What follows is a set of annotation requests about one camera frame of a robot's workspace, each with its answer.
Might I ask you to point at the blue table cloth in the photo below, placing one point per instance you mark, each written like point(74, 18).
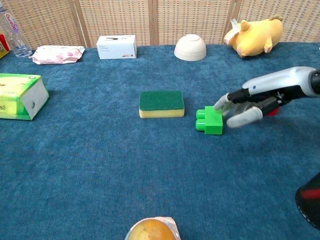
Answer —
point(100, 162)

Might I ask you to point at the orange bowl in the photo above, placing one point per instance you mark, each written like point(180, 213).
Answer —
point(151, 231)

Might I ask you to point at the yellow and red snack box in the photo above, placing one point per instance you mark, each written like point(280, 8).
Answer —
point(3, 47)

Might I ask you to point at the beige upturned bowl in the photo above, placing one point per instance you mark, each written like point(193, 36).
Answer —
point(190, 48)

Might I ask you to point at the clear plastic water bottle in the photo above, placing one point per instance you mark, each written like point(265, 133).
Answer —
point(18, 42)

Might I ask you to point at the white stapler box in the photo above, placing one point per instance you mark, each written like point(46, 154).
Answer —
point(116, 48)

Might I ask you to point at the green tissue box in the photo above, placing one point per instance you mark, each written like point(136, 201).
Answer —
point(15, 95)

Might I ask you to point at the black pen holder cup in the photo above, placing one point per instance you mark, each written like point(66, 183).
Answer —
point(310, 200)

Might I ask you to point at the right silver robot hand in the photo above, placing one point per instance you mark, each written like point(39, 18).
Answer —
point(275, 82)

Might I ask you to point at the green plastic building block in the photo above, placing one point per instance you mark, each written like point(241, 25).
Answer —
point(212, 122)

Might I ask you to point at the yellow plush pig toy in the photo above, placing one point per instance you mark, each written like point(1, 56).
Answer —
point(255, 35)

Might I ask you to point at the green and yellow sponge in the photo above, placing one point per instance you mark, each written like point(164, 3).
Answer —
point(161, 101)

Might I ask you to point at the pink wet wipes pack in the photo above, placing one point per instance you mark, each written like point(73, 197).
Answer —
point(56, 55)

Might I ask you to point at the wicker folding screen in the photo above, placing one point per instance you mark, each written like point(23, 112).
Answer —
point(117, 17)

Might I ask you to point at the red plastic building block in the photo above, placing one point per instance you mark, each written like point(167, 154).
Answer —
point(273, 112)

